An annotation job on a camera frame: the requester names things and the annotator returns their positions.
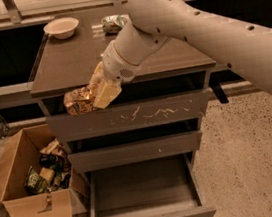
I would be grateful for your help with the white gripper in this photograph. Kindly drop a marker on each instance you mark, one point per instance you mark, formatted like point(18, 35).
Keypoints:
point(115, 64)

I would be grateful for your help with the crushed orange can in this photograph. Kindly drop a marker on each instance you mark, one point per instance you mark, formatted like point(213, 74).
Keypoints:
point(81, 100)

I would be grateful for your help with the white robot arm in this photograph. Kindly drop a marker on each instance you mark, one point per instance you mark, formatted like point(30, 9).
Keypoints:
point(246, 48)

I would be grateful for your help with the grey top drawer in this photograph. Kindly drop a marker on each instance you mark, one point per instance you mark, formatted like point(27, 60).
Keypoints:
point(131, 116)

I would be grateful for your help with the crushed green can rear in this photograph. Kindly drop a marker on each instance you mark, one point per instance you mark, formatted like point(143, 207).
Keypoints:
point(112, 24)

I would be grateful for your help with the grey middle drawer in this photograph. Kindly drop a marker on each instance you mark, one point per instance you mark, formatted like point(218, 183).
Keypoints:
point(136, 151)

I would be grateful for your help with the grey drawer cabinet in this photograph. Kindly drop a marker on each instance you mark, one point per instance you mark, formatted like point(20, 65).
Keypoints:
point(67, 64)

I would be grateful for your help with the grey open bottom drawer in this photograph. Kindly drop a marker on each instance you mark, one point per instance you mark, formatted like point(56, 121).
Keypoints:
point(163, 187)

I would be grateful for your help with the white paper bowl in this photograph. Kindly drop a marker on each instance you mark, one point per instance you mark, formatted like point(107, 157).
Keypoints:
point(62, 28)

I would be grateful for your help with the tan chip bag in box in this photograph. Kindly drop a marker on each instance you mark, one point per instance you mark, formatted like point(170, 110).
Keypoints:
point(54, 148)

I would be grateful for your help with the yellow sponge in box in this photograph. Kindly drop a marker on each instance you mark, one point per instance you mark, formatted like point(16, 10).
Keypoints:
point(47, 174)

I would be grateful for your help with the cardboard box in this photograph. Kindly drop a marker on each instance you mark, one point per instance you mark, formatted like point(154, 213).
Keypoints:
point(21, 153)

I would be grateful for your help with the green snack bag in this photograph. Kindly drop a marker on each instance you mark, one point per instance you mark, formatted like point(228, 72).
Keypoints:
point(35, 184)

